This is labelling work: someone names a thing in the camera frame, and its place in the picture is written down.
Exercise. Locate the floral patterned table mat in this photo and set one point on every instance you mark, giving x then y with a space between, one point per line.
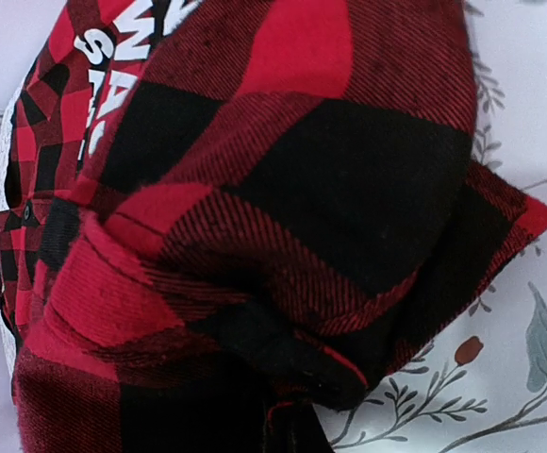
514 330

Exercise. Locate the red black plaid shirt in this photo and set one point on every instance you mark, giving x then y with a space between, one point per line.
254 226

